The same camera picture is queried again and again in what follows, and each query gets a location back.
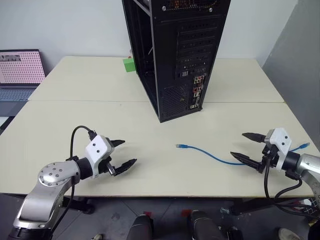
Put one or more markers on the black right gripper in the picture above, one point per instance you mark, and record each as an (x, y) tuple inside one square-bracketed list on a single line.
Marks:
[(271, 157)]

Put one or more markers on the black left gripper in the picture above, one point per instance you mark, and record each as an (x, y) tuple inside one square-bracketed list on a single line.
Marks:
[(109, 168)]

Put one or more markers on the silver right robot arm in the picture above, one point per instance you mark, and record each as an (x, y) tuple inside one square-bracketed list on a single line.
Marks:
[(308, 165)]

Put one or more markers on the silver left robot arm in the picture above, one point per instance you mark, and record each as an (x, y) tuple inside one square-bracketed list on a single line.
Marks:
[(50, 180)]

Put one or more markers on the dark rounded shape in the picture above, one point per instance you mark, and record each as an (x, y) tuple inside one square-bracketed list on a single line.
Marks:
[(203, 227), (141, 228)]

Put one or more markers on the green block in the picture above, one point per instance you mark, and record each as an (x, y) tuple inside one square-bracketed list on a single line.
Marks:
[(128, 65)]

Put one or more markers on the white shoe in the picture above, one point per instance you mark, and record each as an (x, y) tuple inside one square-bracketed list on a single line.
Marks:
[(288, 234)]

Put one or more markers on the black computer tower case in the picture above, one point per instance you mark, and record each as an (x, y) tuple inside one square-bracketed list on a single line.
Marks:
[(190, 37)]

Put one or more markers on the open grey laptop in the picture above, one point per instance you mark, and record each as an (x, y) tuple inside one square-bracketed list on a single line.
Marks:
[(20, 67)]

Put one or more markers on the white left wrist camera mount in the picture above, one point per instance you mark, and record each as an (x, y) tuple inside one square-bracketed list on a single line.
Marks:
[(96, 150)]

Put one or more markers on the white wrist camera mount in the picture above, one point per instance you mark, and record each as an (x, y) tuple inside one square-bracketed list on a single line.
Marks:
[(281, 140), (96, 150)]

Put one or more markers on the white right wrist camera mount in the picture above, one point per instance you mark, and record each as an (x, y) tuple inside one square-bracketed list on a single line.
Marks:
[(281, 140)]

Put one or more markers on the black table base frame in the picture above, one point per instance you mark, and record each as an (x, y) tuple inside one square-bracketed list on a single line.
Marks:
[(252, 206), (80, 203)]

